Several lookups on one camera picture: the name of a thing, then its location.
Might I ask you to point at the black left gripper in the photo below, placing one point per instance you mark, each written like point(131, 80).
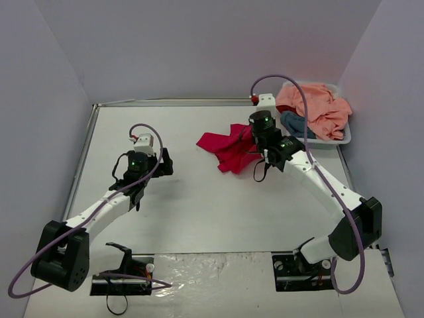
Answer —
point(166, 162)

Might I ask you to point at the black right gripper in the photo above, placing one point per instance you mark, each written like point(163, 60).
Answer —
point(253, 133)

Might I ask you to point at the crimson red t shirt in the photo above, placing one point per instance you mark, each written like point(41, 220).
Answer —
point(234, 151)

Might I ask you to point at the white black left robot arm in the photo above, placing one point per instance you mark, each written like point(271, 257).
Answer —
point(63, 256)

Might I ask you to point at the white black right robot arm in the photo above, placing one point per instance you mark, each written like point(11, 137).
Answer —
point(289, 155)

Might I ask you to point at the dark red t shirt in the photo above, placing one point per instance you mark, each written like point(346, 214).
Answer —
point(284, 108)

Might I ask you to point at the teal blue t shirt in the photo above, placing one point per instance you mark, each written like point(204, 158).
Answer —
point(294, 124)

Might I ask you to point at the salmon pink t shirt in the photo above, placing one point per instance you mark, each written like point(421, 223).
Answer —
point(318, 106)

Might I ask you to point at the white plastic laundry basket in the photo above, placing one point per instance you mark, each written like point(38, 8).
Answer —
point(321, 142)

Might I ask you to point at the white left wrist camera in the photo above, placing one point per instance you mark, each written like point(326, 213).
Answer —
point(143, 143)

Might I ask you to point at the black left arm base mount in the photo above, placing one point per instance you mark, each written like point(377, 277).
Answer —
point(140, 266)

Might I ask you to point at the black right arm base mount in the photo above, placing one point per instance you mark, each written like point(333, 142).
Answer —
point(294, 274)

